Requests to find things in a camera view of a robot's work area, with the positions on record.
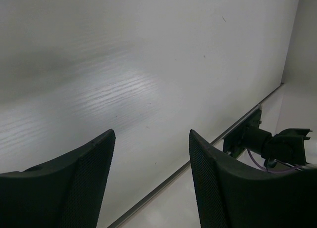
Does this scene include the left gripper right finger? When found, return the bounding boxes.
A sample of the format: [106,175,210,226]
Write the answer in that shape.
[189,130,317,228]

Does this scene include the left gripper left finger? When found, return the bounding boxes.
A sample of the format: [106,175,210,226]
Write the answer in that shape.
[0,129,115,228]

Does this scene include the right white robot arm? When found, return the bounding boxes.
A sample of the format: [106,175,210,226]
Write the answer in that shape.
[242,127,312,171]

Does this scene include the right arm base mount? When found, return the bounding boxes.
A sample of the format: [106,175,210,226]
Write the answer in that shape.
[222,109,262,159]

